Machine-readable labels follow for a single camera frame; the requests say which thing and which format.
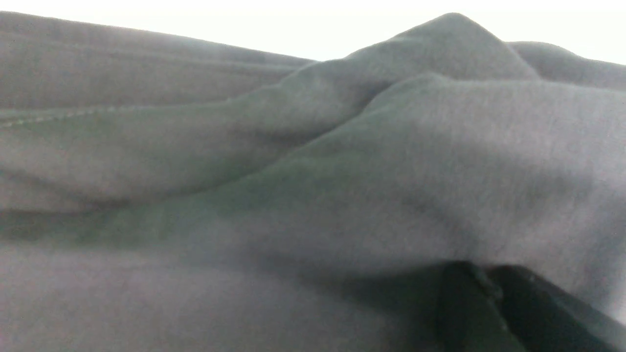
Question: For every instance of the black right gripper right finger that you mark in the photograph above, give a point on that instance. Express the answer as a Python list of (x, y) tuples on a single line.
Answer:
[(545, 318)]

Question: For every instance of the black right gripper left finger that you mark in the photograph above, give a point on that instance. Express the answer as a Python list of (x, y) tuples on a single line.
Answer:
[(469, 318)]

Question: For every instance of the gray long-sleeved shirt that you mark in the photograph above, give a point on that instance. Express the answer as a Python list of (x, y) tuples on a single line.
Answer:
[(163, 194)]

